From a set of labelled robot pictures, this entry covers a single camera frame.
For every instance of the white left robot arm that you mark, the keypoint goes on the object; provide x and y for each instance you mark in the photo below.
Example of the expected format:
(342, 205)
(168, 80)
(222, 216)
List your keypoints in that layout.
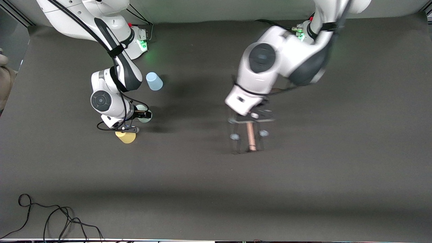
(270, 64)

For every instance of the pale green plastic cup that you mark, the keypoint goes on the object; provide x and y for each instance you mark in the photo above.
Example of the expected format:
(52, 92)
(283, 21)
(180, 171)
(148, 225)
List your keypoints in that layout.
(145, 118)

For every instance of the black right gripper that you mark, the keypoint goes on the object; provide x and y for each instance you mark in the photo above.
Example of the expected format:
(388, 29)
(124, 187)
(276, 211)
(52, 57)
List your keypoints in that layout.
(139, 114)

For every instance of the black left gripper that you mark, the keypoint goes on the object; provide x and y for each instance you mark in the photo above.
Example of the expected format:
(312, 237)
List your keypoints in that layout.
(263, 103)

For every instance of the dark grey table mat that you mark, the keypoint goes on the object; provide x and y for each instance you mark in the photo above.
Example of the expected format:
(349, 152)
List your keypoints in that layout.
(253, 185)

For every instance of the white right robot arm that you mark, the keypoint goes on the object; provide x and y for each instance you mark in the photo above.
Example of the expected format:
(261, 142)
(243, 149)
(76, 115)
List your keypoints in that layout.
(111, 98)

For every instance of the yellow plastic cup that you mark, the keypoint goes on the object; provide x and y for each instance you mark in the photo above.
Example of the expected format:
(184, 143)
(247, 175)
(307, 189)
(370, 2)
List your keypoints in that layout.
(126, 137)

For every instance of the aluminium frame rail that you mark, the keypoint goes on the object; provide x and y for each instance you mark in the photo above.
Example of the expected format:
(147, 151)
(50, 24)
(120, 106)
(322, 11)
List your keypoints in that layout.
(428, 12)
(18, 15)

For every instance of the light blue plastic cup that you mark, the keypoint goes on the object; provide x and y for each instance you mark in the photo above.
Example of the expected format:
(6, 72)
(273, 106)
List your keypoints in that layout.
(154, 82)

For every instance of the white rounded object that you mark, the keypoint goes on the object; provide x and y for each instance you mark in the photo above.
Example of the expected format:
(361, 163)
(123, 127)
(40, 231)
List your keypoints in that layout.
(2, 60)

